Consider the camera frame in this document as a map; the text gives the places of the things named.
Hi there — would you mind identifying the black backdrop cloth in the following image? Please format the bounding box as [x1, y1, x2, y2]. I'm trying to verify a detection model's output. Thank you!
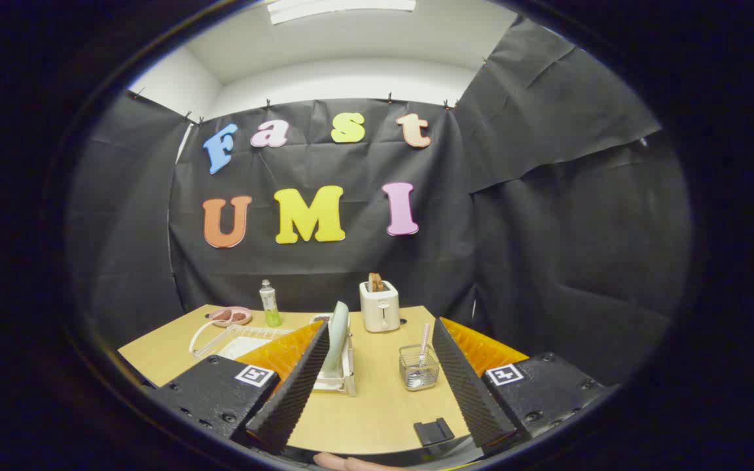
[66, 16, 695, 393]

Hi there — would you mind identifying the clear wire basket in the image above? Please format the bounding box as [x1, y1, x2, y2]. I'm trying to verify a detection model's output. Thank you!
[399, 344, 440, 392]

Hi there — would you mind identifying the black table clamp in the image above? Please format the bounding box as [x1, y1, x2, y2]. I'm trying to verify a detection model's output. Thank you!
[414, 417, 455, 447]

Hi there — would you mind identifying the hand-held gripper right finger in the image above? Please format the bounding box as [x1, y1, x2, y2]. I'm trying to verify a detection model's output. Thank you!
[431, 317, 619, 457]

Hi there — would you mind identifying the clear bottle green liquid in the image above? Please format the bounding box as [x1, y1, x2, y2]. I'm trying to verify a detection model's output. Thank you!
[259, 279, 283, 328]

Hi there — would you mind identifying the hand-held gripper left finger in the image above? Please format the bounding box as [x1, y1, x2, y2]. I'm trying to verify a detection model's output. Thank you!
[145, 321, 331, 455]

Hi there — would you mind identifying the red checked handle spoon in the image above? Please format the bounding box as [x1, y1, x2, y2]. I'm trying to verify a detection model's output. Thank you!
[410, 322, 430, 387]

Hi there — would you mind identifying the white drying mat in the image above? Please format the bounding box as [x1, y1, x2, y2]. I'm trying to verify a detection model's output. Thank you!
[217, 336, 274, 362]

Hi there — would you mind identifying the pale green plate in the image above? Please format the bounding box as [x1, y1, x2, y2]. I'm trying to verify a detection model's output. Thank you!
[320, 301, 350, 379]

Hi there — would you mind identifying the pink shallow dish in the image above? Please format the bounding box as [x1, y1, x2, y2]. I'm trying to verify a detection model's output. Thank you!
[207, 306, 253, 328]

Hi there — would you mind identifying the cream white toaster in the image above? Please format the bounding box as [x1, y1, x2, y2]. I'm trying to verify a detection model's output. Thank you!
[359, 280, 401, 333]

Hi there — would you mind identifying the white ceiling light panel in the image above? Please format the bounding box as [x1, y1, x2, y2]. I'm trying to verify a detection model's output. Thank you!
[266, 0, 417, 26]

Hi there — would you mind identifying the white wire dish rack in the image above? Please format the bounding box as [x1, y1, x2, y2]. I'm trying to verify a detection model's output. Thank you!
[188, 317, 357, 397]

